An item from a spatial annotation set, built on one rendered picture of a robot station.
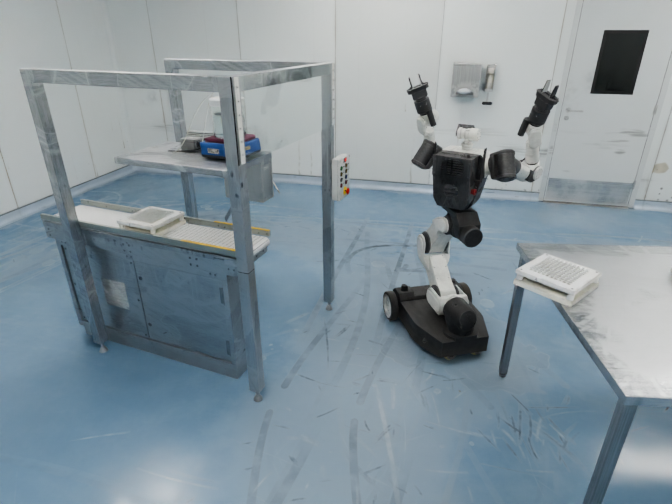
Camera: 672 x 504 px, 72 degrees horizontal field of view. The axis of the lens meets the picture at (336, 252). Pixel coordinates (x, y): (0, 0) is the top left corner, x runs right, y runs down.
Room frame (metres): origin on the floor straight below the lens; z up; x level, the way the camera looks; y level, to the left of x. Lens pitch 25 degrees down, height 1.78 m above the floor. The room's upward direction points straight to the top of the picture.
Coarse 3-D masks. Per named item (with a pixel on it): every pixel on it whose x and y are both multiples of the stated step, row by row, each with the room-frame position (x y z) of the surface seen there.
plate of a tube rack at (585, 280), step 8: (544, 256) 1.83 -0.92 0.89; (552, 256) 1.83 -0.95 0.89; (528, 264) 1.75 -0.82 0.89; (576, 264) 1.75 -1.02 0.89; (520, 272) 1.69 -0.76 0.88; (528, 272) 1.68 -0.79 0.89; (536, 272) 1.68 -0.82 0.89; (592, 272) 1.68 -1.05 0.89; (600, 272) 1.68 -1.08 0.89; (536, 280) 1.64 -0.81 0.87; (544, 280) 1.61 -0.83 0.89; (552, 280) 1.61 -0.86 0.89; (568, 280) 1.61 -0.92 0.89; (576, 280) 1.61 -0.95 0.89; (584, 280) 1.61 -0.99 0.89; (592, 280) 1.62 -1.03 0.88; (560, 288) 1.56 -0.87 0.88; (568, 288) 1.55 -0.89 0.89; (576, 288) 1.55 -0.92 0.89
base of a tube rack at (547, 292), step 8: (520, 280) 1.69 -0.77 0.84; (528, 280) 1.69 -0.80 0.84; (528, 288) 1.66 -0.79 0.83; (536, 288) 1.63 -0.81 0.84; (544, 288) 1.63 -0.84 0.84; (584, 288) 1.63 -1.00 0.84; (592, 288) 1.64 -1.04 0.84; (544, 296) 1.60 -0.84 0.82; (552, 296) 1.58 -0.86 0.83; (560, 296) 1.56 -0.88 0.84; (576, 296) 1.56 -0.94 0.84; (584, 296) 1.60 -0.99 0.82; (568, 304) 1.53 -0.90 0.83
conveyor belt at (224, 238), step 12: (84, 216) 2.51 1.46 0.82; (96, 216) 2.51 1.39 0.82; (108, 216) 2.51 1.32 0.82; (120, 216) 2.51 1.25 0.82; (180, 228) 2.32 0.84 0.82; (192, 228) 2.32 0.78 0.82; (204, 228) 2.32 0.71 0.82; (216, 228) 2.32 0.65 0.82; (192, 240) 2.16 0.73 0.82; (204, 240) 2.16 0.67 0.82; (216, 240) 2.16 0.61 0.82; (228, 240) 2.16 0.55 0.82; (252, 240) 2.16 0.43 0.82; (264, 240) 2.17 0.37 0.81
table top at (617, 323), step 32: (576, 256) 1.98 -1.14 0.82; (608, 256) 1.98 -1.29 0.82; (640, 256) 1.98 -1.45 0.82; (608, 288) 1.67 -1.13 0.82; (640, 288) 1.67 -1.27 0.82; (576, 320) 1.43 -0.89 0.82; (608, 320) 1.43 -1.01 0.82; (640, 320) 1.43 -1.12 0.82; (608, 352) 1.25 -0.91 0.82; (640, 352) 1.25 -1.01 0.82; (640, 384) 1.09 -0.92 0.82
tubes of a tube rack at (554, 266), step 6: (546, 264) 1.74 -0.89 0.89; (552, 264) 1.74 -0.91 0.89; (558, 264) 1.74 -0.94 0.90; (564, 264) 1.73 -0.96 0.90; (546, 270) 1.68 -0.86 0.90; (552, 270) 1.68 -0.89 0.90; (558, 270) 1.68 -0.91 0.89; (570, 270) 1.70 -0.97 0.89; (576, 270) 1.69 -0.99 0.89; (582, 270) 1.68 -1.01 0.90; (558, 276) 1.63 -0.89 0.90; (564, 276) 1.63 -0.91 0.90; (570, 276) 1.62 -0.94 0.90
